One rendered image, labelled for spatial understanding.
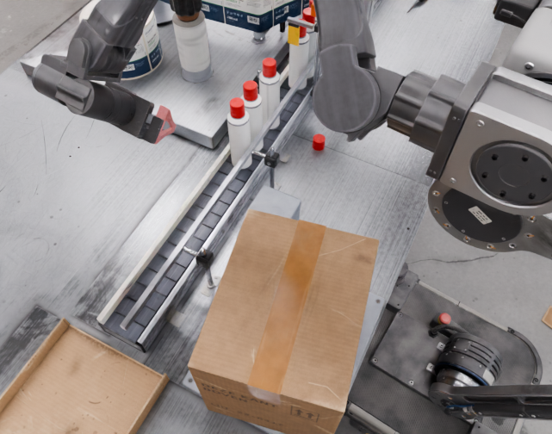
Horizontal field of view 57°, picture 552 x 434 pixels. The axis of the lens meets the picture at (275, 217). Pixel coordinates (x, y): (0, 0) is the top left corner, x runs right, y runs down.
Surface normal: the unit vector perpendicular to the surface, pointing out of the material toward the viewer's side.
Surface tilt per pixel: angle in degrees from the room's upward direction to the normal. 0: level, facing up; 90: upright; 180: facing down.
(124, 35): 105
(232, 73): 0
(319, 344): 0
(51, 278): 0
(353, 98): 51
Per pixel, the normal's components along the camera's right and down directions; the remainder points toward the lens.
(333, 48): -0.43, 0.18
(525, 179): -0.55, 0.69
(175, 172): 0.00, -0.56
